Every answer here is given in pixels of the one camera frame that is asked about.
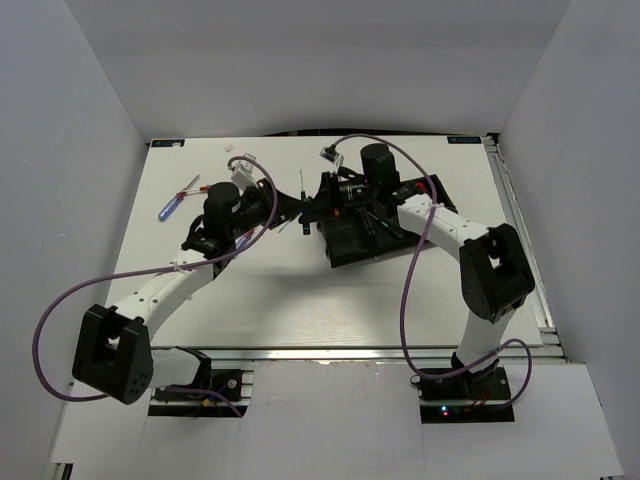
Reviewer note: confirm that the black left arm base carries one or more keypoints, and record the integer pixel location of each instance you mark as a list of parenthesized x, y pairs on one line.
[(200, 390)]

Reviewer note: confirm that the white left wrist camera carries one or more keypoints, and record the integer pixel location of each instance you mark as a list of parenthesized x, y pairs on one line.
[(241, 174)]

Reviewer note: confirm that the red folding knife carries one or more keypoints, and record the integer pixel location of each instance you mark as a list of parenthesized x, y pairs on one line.
[(420, 188)]

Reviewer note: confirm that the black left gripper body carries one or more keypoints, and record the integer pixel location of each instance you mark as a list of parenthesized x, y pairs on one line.
[(257, 206)]

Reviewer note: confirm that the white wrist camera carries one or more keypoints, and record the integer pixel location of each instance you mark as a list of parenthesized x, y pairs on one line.
[(241, 174), (331, 154)]

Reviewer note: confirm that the blue table label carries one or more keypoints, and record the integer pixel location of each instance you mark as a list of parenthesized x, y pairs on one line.
[(464, 140), (167, 143)]

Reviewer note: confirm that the blue table label left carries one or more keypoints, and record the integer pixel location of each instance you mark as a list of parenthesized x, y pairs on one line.
[(167, 143)]

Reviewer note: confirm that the blue handled screwdriver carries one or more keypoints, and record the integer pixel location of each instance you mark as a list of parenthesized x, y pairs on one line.
[(175, 201), (195, 191), (246, 240)]

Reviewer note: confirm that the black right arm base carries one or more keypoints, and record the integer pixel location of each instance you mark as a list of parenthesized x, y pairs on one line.
[(465, 400)]

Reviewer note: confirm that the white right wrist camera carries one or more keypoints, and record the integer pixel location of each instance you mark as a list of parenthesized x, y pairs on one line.
[(331, 154)]

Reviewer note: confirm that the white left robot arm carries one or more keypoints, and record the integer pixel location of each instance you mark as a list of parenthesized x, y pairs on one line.
[(114, 354)]

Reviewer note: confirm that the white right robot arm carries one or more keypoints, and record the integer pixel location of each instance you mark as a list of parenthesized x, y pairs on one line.
[(495, 275)]

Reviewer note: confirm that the black green precision screwdriver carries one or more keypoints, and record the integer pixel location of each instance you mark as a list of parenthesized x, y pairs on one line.
[(306, 229), (385, 225)]

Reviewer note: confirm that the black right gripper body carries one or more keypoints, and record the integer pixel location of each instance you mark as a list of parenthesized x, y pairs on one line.
[(340, 196)]

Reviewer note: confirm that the blue table label right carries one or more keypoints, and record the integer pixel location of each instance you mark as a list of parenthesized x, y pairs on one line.
[(464, 140)]

